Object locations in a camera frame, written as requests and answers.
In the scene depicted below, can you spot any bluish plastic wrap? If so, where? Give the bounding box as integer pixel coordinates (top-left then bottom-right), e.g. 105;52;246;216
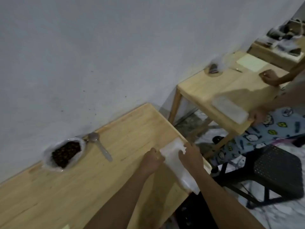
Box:
277;40;298;53

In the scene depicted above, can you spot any black plastic stool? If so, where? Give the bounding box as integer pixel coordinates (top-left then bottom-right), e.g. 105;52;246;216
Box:
214;143;303;210

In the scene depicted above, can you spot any light wooden side table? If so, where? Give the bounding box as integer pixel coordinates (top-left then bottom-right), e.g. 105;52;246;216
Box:
168;51;290;160

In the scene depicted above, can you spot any another person's forearm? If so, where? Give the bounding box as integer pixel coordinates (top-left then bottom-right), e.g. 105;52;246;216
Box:
277;58;305;84
261;88;305;115

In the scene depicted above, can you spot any black trash bin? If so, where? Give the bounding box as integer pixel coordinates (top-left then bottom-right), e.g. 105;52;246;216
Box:
175;191;216;229

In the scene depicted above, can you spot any grey black headset device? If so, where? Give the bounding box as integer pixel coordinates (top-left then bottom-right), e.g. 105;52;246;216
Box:
267;25;290;41

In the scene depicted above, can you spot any person's right forearm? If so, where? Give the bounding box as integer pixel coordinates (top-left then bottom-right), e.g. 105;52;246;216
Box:
190;164;266;229

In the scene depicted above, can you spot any person's right hand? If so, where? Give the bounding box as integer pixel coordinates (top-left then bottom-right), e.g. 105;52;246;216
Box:
178;142;204;176

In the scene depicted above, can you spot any person's left hand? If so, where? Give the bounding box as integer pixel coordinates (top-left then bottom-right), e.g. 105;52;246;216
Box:
140;148;165;177

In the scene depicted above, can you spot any person's left forearm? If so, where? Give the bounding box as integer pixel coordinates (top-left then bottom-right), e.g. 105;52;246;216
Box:
83;164;159;229

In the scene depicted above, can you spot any large clear plastic bag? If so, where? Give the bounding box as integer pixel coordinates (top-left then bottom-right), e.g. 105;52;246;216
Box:
42;137;86;172

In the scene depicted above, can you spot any cluttered wooden table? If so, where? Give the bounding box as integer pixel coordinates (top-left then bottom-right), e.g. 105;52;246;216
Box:
247;38;305;72

